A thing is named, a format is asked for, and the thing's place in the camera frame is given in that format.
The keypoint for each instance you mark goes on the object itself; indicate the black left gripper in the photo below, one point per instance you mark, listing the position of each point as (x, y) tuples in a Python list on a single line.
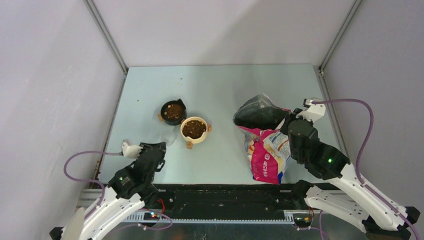
[(162, 145)]

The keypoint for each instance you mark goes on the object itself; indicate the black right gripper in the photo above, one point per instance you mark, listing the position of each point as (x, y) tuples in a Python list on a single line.
[(289, 116)]

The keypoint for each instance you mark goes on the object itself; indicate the translucent plastic scoop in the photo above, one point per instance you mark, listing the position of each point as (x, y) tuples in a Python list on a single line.
[(169, 137)]

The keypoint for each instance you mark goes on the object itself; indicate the pink blue cat food bag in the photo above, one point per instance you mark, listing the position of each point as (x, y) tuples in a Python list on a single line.
[(267, 149)]

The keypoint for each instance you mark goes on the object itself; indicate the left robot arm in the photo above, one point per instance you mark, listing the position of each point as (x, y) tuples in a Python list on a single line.
[(129, 190)]

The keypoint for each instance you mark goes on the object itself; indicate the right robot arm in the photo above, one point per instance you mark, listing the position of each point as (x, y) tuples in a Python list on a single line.
[(372, 212)]

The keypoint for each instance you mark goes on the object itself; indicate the brown pet food kibble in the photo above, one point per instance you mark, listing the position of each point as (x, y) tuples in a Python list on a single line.
[(194, 129)]

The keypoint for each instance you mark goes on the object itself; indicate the black cat-shaped pet bowl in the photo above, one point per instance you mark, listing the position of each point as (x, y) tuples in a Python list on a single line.
[(173, 112)]

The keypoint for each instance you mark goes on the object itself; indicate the cream cat-shaped pet bowl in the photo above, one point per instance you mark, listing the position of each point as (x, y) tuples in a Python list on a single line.
[(194, 130)]

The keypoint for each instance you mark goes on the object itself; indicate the wooden bowl stand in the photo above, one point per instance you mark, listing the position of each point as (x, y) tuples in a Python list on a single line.
[(189, 141)]

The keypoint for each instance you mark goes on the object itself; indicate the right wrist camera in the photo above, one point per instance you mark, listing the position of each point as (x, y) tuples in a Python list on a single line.
[(314, 110)]

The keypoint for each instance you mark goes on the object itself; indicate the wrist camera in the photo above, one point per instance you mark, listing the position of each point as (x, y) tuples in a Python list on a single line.
[(130, 150), (314, 110)]

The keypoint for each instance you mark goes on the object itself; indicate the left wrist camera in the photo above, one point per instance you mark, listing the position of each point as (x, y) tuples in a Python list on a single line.
[(130, 150)]

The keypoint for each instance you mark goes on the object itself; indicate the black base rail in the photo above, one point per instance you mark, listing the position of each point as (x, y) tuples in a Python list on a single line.
[(223, 202)]

